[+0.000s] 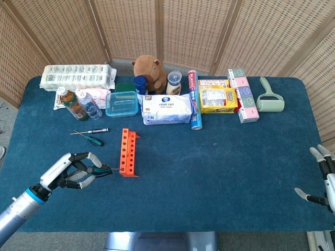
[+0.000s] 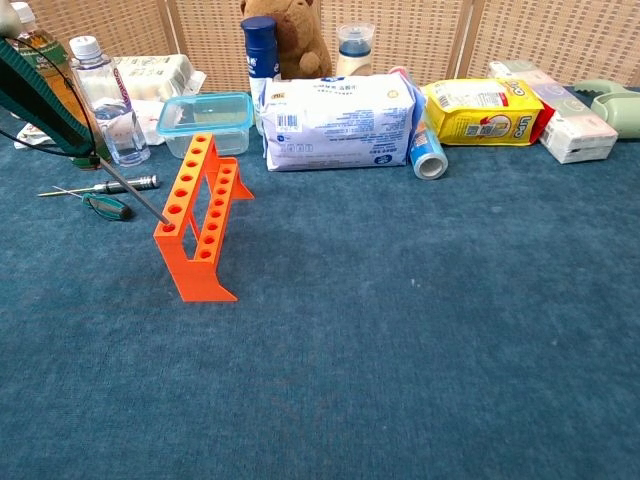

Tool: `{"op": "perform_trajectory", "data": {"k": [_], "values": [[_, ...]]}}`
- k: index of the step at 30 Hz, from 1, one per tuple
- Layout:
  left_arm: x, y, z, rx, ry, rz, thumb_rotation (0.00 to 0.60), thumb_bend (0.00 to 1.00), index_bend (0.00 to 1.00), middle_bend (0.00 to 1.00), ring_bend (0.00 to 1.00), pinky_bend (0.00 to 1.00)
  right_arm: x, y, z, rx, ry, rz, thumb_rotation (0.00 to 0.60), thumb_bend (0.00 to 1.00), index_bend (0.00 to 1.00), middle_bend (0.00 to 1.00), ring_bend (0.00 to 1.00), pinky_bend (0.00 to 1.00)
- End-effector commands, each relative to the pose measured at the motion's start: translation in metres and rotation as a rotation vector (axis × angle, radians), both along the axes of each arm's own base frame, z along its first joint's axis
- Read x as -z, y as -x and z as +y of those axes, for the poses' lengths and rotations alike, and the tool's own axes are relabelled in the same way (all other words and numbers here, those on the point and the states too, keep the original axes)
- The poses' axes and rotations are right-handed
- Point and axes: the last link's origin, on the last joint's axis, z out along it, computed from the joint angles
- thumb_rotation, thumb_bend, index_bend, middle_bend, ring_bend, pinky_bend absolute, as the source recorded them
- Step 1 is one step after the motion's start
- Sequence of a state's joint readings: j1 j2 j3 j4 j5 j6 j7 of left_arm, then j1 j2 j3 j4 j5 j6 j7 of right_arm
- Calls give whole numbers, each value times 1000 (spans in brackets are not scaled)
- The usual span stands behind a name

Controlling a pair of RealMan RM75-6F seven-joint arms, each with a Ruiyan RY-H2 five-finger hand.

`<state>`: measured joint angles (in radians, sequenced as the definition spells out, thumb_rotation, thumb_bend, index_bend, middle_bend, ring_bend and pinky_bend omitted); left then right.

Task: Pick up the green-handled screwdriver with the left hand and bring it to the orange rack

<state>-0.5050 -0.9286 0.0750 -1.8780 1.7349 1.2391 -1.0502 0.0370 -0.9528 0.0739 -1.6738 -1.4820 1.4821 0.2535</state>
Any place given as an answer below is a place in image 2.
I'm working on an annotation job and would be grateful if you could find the brown plush toy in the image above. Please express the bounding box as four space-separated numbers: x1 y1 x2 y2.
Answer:
239 0 334 81

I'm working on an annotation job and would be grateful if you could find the white bottle clear cap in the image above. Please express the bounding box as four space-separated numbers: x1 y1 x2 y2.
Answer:
333 22 376 78

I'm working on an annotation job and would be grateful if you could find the yellow snack bag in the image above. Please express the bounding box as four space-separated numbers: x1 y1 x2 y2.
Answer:
423 78 556 147

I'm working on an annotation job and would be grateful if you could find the small green handled screwdriver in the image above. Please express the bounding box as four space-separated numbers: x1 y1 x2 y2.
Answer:
52 185 133 223

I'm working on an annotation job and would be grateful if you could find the clear water bottle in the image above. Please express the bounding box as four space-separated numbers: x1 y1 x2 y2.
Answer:
68 35 152 167

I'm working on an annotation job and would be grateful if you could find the pastel tissue pack stack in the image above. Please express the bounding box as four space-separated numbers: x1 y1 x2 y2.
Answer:
487 59 620 165

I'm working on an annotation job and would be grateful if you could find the white wipes package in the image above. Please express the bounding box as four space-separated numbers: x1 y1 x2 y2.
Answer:
260 69 426 173

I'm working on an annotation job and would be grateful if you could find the white egg carton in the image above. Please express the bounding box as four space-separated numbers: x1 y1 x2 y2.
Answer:
0 53 207 121

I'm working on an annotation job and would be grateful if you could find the wicker folding screen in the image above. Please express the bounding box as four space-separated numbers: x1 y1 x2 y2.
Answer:
0 0 640 94

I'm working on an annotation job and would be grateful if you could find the white red snack packet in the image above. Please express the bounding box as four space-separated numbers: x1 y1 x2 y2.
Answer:
13 98 169 150

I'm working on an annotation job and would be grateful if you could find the silver metal handled screwdriver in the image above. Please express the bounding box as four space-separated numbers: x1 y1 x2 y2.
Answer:
37 174 161 198

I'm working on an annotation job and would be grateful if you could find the pale green plastic holder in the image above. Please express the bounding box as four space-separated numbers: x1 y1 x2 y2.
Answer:
573 79 640 141

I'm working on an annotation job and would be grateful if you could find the blue white spray can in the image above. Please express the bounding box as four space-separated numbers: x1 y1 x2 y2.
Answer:
240 15 280 135

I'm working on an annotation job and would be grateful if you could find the blue film roll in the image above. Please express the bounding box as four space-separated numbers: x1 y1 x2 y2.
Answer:
389 65 449 181

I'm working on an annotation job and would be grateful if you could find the blue table cloth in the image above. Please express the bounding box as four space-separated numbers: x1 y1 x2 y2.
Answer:
0 84 640 480

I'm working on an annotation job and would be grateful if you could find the green tea bottle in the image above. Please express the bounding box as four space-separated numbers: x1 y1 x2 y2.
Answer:
8 1 113 171

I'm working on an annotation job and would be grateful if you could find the orange tool rack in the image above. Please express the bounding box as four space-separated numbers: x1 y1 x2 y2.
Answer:
153 132 255 304

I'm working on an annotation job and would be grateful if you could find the green black handled screwdriver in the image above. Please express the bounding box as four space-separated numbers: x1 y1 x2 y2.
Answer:
0 35 172 225

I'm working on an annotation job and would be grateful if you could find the clear container blue lid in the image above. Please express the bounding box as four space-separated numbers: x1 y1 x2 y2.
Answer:
156 91 255 160

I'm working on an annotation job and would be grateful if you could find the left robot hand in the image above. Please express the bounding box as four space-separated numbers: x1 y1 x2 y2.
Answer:
0 6 21 37

